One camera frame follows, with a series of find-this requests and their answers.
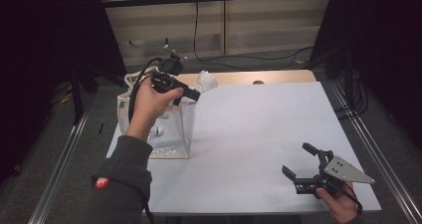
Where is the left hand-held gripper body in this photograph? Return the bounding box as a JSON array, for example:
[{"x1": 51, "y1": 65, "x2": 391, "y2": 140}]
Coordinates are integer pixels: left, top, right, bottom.
[{"x1": 150, "y1": 44, "x2": 187, "y2": 95}]

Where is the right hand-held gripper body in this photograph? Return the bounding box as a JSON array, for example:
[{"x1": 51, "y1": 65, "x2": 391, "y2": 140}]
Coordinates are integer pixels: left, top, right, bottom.
[{"x1": 293, "y1": 148, "x2": 376, "y2": 198}]

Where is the clear bag with beige trim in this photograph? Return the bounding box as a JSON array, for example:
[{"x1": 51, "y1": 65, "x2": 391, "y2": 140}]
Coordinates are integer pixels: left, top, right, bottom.
[{"x1": 116, "y1": 69, "x2": 197, "y2": 160}]

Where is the person's left hand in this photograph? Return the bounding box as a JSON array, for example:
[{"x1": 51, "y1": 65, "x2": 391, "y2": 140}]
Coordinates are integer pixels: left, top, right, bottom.
[{"x1": 124, "y1": 77, "x2": 185, "y2": 142}]

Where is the person's right hand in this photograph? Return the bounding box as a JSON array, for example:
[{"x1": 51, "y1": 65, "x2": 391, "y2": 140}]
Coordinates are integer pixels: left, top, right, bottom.
[{"x1": 315, "y1": 181, "x2": 361, "y2": 224}]

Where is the white table mat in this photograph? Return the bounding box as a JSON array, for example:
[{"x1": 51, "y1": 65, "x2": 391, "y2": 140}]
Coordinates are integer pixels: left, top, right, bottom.
[{"x1": 105, "y1": 82, "x2": 382, "y2": 216}]

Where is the black metal stand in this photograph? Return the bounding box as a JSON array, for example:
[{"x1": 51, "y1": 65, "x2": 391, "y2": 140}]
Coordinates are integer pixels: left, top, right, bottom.
[
  {"x1": 326, "y1": 48, "x2": 356, "y2": 113},
  {"x1": 70, "y1": 61, "x2": 101, "y2": 125}
]

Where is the beige cabinet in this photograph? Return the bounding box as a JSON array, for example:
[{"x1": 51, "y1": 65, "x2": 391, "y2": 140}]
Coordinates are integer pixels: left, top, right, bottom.
[{"x1": 97, "y1": 0, "x2": 332, "y2": 68}]

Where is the black curtain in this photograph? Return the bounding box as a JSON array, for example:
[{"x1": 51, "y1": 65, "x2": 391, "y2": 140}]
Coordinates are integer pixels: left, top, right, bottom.
[
  {"x1": 310, "y1": 0, "x2": 422, "y2": 148},
  {"x1": 0, "y1": 0, "x2": 128, "y2": 185}
]

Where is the right hand-held gripper cable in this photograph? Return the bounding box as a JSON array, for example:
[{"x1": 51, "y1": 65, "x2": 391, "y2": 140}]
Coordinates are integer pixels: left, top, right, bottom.
[{"x1": 326, "y1": 178, "x2": 363, "y2": 215}]

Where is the hand-held gripper cable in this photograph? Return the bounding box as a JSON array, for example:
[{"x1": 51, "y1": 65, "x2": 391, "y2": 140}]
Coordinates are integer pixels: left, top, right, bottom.
[
  {"x1": 326, "y1": 178, "x2": 363, "y2": 215},
  {"x1": 127, "y1": 57, "x2": 165, "y2": 224}
]

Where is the metal floor rail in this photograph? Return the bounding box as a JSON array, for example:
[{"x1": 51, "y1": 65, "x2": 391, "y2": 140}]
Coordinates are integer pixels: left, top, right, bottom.
[
  {"x1": 28, "y1": 108, "x2": 91, "y2": 224},
  {"x1": 329, "y1": 81, "x2": 422, "y2": 224}
]

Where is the left hand-held gripper cable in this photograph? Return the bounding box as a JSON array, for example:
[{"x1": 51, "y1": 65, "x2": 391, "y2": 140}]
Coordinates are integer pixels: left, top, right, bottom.
[{"x1": 127, "y1": 57, "x2": 165, "y2": 224}]

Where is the black power cable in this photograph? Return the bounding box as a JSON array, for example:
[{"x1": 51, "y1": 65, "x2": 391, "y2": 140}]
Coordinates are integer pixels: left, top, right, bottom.
[{"x1": 193, "y1": 0, "x2": 315, "y2": 72}]

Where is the bundle of black floor cables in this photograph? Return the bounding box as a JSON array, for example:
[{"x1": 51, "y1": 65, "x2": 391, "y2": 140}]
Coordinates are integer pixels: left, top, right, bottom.
[{"x1": 332, "y1": 69, "x2": 369, "y2": 120}]

